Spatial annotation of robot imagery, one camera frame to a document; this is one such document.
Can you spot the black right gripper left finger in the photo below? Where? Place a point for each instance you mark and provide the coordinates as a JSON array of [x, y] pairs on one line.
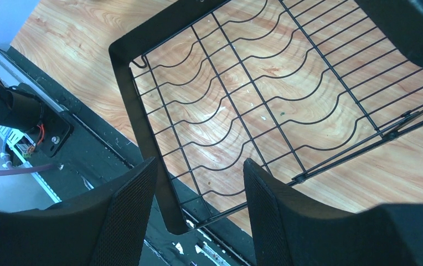
[[103, 226]]

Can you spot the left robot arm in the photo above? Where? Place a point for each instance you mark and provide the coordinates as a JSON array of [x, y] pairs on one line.
[[18, 109]]

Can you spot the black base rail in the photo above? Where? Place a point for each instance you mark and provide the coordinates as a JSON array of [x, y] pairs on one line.
[[96, 152]]

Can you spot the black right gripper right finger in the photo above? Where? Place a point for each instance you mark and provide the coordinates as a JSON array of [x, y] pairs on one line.
[[290, 228]]

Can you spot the black wire dish rack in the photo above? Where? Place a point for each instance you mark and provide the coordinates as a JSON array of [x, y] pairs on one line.
[[312, 91]]

